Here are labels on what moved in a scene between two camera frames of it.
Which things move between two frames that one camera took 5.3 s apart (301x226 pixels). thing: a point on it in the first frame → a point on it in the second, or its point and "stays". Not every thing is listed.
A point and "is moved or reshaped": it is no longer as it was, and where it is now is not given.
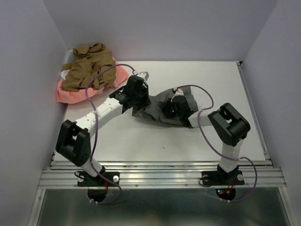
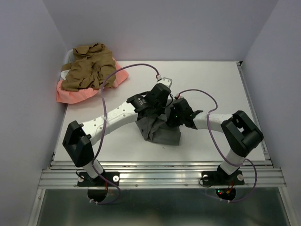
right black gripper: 165,109 stays
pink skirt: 64,95 stays
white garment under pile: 69,58 stays
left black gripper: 146,102 → 161,111
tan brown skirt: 89,60 stays
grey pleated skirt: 153,108 is moved or reshaped
